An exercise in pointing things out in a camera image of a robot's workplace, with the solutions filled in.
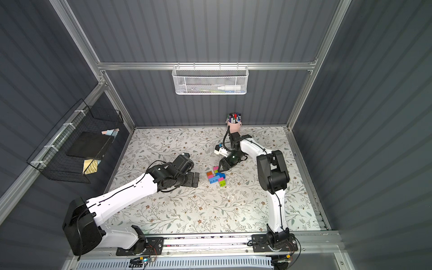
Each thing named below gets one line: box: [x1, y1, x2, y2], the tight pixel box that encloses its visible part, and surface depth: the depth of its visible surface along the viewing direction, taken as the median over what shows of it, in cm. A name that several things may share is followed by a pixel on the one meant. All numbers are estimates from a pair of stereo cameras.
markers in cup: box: [227, 112, 242, 124], surface depth 111 cm
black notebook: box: [65, 131, 114, 160], surface depth 76 cm
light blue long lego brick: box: [208, 174, 221, 184], surface depth 95 cm
